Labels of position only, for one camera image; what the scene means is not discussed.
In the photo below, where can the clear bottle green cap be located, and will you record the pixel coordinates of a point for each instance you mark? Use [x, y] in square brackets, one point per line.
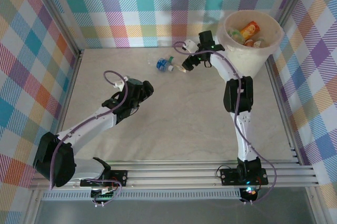
[180, 66]

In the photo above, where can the green label plastic bottle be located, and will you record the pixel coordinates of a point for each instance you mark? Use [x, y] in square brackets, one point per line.
[234, 34]

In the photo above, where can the orange juice bottle yellow cap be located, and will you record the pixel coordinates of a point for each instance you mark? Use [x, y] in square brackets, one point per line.
[250, 29]

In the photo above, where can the cream round bin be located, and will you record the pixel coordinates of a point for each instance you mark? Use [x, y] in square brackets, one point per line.
[247, 60]

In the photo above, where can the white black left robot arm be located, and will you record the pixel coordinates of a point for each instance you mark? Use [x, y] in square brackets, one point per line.
[92, 126]

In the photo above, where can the clear bottle blue label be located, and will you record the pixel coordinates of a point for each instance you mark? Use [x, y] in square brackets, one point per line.
[161, 64]

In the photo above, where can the plaid cloth backdrop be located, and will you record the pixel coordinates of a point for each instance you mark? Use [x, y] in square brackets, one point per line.
[26, 76]
[323, 89]
[158, 10]

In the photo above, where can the green left controller board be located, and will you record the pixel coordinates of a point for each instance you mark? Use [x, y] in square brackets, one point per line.
[104, 197]

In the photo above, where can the right controller board with LED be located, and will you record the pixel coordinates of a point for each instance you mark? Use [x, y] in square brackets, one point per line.
[250, 191]

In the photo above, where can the aluminium side rail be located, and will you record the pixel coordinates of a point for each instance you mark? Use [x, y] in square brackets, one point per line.
[279, 108]
[75, 68]

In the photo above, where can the aluminium front rail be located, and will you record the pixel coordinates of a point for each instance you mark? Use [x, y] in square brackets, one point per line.
[171, 175]

